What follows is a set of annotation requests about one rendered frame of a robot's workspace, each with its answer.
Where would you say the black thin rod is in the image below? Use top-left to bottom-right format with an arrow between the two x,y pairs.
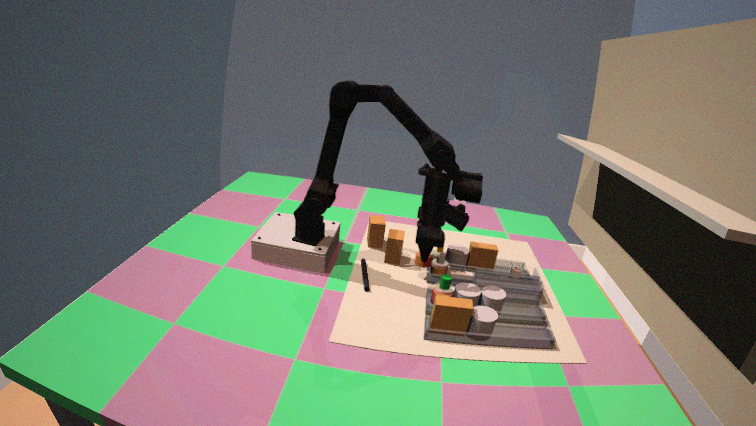
361,259 -> 369,292

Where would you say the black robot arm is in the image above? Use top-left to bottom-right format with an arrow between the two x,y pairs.
292,81 -> 483,246

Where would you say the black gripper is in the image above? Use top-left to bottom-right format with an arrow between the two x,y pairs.
416,194 -> 448,262

